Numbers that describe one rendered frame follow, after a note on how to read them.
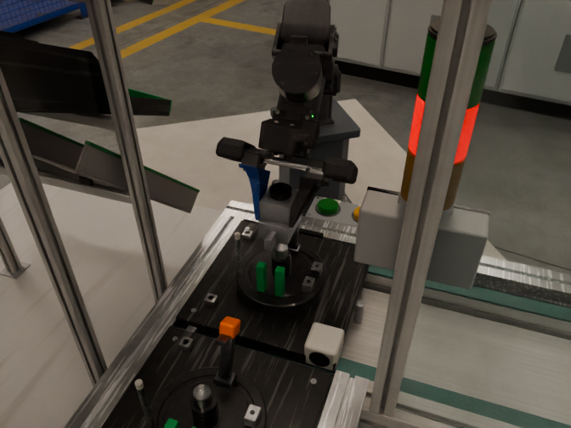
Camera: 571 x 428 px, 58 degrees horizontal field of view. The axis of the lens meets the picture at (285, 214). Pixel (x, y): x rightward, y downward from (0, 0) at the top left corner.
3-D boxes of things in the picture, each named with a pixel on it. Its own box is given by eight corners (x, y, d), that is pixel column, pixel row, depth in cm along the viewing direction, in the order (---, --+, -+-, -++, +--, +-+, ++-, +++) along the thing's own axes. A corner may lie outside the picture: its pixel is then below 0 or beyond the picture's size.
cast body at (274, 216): (274, 211, 76) (273, 172, 71) (302, 218, 75) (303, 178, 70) (252, 247, 70) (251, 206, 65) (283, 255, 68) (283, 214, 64)
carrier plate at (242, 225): (241, 228, 93) (240, 218, 91) (371, 258, 86) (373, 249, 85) (177, 326, 75) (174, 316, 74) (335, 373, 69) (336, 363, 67)
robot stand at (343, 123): (330, 175, 123) (334, 98, 110) (353, 211, 112) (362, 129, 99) (271, 185, 119) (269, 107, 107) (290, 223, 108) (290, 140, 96)
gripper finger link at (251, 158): (250, 152, 72) (240, 148, 68) (313, 164, 69) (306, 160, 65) (247, 166, 72) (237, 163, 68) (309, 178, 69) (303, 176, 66)
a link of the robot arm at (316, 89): (279, 27, 70) (268, -9, 58) (339, 30, 69) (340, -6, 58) (274, 110, 70) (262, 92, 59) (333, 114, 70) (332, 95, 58)
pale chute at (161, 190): (134, 192, 95) (143, 170, 95) (190, 213, 90) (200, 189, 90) (7, 147, 69) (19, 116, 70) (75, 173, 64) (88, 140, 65)
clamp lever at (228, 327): (220, 368, 64) (226, 314, 62) (235, 373, 63) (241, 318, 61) (207, 385, 60) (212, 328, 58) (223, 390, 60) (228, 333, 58)
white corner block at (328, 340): (312, 338, 73) (313, 319, 71) (343, 346, 72) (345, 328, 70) (302, 364, 70) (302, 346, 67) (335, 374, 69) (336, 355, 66)
